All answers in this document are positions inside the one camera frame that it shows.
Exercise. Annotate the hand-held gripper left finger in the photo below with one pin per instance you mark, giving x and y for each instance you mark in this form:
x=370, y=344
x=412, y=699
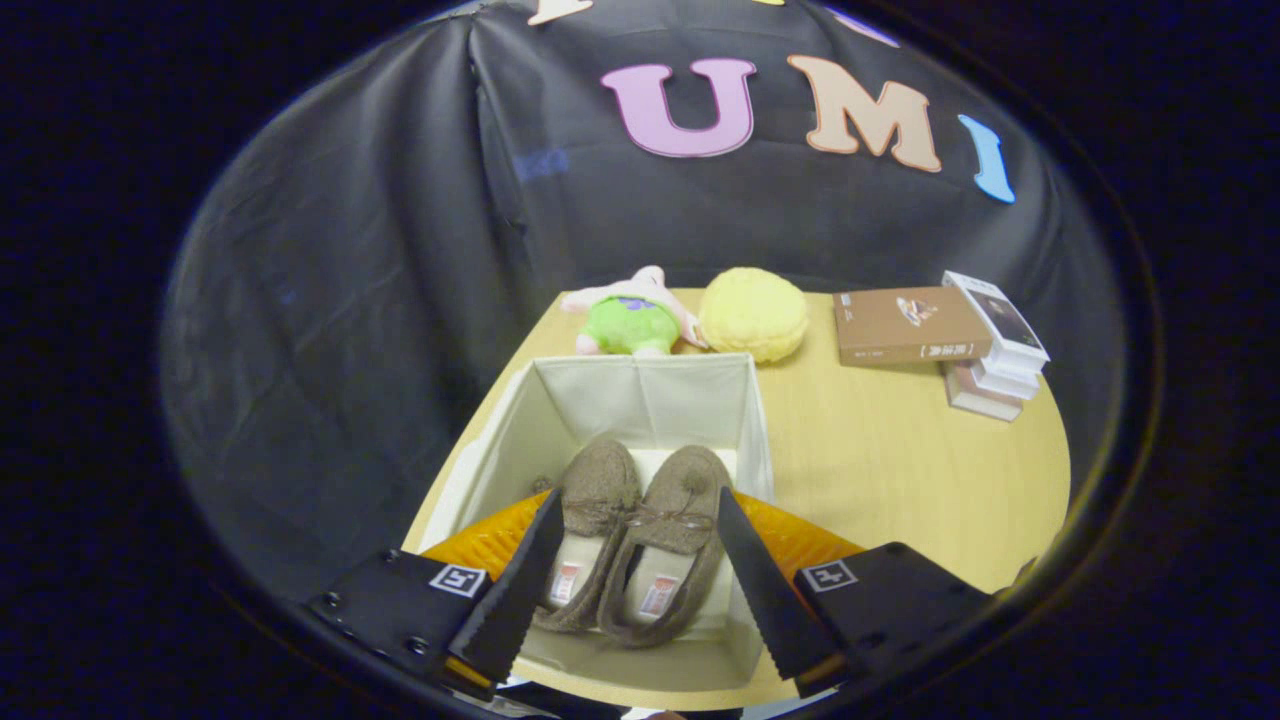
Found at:
x=520, y=600

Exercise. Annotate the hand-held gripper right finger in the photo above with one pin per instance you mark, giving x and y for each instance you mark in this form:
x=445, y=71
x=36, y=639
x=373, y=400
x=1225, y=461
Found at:
x=770, y=600

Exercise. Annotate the brown fuzzy shoe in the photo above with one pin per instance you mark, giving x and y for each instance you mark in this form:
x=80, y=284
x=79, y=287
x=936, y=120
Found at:
x=600, y=480
x=690, y=490

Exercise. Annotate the beige fabric storage box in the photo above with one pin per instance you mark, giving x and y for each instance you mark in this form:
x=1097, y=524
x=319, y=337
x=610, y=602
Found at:
x=640, y=400

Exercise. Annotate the yellow round plush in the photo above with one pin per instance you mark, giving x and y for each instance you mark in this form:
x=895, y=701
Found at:
x=752, y=315

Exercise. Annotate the pinkish brown book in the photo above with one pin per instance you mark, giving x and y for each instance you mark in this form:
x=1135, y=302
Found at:
x=980, y=400

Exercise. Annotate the pink plush toy green shorts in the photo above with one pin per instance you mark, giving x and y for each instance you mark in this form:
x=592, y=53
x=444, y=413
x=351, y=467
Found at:
x=630, y=320

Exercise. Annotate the plain white book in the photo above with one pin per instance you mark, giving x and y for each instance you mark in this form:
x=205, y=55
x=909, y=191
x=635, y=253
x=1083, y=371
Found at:
x=1005, y=380

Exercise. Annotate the white book with portrait cover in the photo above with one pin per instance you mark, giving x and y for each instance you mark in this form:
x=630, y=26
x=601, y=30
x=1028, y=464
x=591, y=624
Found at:
x=1000, y=315

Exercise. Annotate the black backdrop cloth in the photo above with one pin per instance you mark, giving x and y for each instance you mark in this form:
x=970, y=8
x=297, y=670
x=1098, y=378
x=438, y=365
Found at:
x=350, y=250

